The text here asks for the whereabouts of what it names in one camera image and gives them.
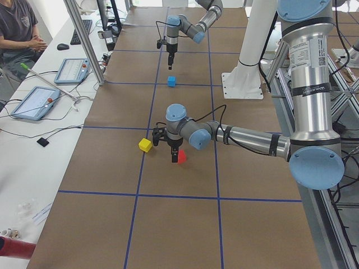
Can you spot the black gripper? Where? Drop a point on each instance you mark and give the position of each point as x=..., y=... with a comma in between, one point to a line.
x=174, y=143
x=170, y=49

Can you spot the red wooden block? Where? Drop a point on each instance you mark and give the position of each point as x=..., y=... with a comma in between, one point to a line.
x=182, y=158

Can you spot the blue wooden block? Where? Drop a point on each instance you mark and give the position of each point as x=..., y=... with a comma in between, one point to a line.
x=171, y=81

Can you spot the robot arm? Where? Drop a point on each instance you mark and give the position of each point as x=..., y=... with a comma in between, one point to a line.
x=196, y=32
x=285, y=43

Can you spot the yellow wooden block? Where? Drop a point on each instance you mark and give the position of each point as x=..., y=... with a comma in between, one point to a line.
x=145, y=145

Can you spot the black computer monitor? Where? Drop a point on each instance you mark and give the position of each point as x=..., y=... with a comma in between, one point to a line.
x=114, y=26

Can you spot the far teach pendant tablet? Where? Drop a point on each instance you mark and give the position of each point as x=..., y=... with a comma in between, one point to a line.
x=72, y=71

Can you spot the teach pendant tablet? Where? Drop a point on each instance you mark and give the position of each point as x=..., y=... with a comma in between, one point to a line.
x=72, y=71
x=36, y=104

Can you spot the black computer mouse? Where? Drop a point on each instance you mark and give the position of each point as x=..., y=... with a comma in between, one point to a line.
x=62, y=46

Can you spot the small black square pad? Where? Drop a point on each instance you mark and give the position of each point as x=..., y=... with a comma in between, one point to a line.
x=43, y=142

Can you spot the near teach pendant tablet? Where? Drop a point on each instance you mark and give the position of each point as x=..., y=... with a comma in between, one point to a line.
x=36, y=104

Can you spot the green tipped metal rod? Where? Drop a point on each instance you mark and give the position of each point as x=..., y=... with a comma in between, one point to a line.
x=73, y=97

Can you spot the seated person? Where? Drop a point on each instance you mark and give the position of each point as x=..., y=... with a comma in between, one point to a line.
x=20, y=38

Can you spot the red fire extinguisher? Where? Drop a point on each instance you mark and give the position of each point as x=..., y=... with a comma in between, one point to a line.
x=16, y=248

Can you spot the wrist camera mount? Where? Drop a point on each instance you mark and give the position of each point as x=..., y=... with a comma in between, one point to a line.
x=159, y=134
x=160, y=43

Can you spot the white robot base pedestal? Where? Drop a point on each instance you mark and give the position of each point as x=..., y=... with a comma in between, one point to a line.
x=244, y=81

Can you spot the aluminium frame post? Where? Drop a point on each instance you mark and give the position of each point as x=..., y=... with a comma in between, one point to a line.
x=85, y=40

